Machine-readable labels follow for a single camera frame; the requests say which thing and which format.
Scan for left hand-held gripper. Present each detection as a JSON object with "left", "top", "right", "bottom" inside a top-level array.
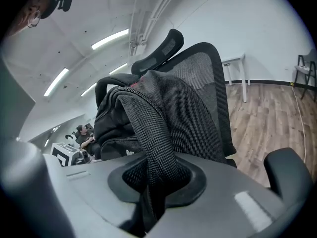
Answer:
[{"left": 50, "top": 142, "right": 94, "bottom": 168}]

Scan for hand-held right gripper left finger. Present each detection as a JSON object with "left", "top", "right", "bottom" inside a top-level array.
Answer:
[{"left": 44, "top": 154, "right": 150, "bottom": 238}]

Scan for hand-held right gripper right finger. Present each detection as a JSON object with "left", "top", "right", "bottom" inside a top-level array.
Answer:
[{"left": 148, "top": 152, "right": 312, "bottom": 238}]

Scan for black backpack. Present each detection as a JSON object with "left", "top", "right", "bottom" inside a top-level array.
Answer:
[{"left": 94, "top": 69, "right": 228, "bottom": 234}]

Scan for black mesh office chair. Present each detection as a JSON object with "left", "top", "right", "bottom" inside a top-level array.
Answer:
[{"left": 131, "top": 28, "right": 314, "bottom": 201}]

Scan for long ceiling light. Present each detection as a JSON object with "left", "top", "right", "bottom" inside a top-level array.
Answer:
[
  {"left": 43, "top": 67, "right": 70, "bottom": 97},
  {"left": 108, "top": 62, "right": 129, "bottom": 76},
  {"left": 91, "top": 28, "right": 130, "bottom": 51},
  {"left": 80, "top": 82, "right": 98, "bottom": 97}
]

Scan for person's face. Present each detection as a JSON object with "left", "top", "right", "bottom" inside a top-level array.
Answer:
[{"left": 6, "top": 0, "right": 42, "bottom": 37}]

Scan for small white table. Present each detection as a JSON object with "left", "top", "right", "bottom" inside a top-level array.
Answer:
[{"left": 221, "top": 53, "right": 251, "bottom": 103}]

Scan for white ceiling pipes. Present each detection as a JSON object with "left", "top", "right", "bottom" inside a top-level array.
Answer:
[{"left": 128, "top": 0, "right": 184, "bottom": 57}]

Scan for long white floor cable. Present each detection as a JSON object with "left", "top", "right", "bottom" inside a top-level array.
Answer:
[{"left": 290, "top": 82, "right": 308, "bottom": 164}]

